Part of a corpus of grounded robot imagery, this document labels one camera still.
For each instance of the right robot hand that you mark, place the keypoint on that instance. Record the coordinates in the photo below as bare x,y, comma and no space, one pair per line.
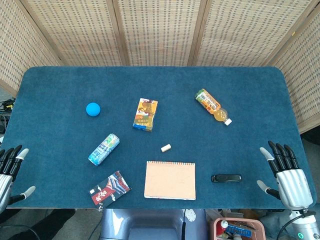
292,185

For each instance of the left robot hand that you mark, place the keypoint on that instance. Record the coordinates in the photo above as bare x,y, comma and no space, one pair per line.
6,180

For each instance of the black stapler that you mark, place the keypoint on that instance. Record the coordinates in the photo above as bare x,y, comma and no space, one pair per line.
226,178

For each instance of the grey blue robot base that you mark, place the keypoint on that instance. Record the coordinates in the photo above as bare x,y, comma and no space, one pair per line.
150,225

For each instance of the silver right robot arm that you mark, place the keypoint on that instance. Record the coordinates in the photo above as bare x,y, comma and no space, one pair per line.
303,225

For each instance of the yellow spiral notebook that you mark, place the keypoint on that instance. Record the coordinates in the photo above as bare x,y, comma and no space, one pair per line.
170,180

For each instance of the pink basket with items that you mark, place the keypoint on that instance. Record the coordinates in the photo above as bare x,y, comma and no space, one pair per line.
235,228

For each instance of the blue and white drink can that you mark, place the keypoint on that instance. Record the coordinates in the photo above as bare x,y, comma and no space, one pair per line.
103,149

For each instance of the black and red snack packet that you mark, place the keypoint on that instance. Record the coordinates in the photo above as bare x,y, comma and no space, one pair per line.
109,191

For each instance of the blue ball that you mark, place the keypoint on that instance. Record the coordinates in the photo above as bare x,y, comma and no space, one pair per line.
93,109

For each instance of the orange juice bottle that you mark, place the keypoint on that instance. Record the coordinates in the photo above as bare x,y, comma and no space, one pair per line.
212,105

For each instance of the small beige eraser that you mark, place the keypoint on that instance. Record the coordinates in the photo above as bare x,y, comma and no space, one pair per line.
166,147

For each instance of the orange snack box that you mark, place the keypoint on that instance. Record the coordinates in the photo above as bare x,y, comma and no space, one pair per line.
145,114

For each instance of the blue table cloth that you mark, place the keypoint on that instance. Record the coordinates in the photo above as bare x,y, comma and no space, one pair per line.
160,100

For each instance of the woven folding screen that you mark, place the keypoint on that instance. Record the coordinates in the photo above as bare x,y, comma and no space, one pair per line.
160,32

